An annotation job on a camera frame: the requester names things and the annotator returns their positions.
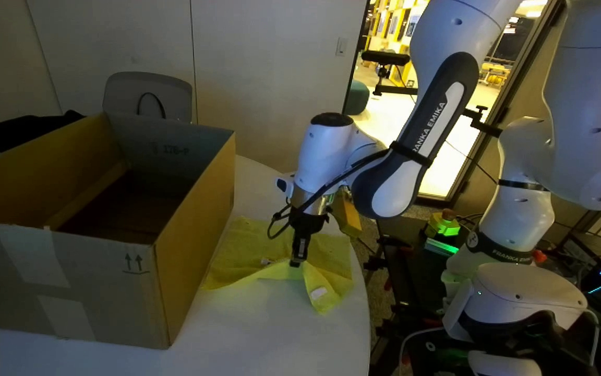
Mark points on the dark electronics unit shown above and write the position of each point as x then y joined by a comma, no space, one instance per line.
594,272

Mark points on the black background stand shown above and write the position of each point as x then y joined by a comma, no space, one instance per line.
385,57

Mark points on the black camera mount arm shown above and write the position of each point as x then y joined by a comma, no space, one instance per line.
486,121

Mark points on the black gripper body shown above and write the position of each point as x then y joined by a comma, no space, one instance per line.
308,221

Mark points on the black fabric bundle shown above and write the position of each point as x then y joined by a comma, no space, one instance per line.
21,127

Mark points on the yellow green cloth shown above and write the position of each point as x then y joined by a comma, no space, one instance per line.
252,254

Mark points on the small orange object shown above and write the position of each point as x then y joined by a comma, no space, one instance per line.
539,255

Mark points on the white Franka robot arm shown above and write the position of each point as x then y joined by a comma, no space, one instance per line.
578,138

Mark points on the open cardboard box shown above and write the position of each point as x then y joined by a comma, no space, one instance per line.
72,299

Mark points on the dark green round stool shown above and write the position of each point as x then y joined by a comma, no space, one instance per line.
356,96

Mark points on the green lit control box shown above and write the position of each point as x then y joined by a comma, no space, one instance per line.
445,231

